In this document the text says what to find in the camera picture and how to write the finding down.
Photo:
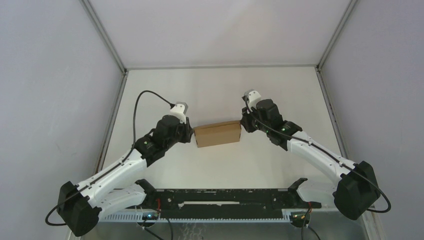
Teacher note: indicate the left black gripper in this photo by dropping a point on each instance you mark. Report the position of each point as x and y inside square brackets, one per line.
[188, 131]

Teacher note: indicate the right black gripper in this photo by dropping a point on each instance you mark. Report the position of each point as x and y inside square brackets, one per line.
[245, 120]

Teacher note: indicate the brown cardboard box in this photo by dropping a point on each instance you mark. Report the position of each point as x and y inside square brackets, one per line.
[217, 133]

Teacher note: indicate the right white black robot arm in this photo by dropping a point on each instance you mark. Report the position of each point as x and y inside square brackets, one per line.
[353, 187]

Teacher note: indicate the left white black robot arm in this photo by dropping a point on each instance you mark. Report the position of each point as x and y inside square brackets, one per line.
[82, 205]

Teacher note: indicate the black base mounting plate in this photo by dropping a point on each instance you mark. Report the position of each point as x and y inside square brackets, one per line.
[231, 203]

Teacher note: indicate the left green circuit board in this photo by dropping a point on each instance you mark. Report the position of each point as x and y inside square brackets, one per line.
[150, 217]

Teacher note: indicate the green circuit board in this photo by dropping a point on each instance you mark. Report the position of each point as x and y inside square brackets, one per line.
[150, 217]
[300, 217]

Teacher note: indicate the right green circuit board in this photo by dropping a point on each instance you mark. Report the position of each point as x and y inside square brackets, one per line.
[300, 217]

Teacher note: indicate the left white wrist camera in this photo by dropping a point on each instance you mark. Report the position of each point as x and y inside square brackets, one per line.
[179, 111]

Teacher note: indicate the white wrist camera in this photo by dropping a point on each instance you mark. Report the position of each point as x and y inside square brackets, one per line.
[179, 111]
[251, 98]

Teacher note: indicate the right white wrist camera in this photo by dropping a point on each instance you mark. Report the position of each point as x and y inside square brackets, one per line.
[251, 98]

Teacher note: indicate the white slotted cable duct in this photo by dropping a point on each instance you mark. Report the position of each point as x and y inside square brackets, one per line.
[136, 217]

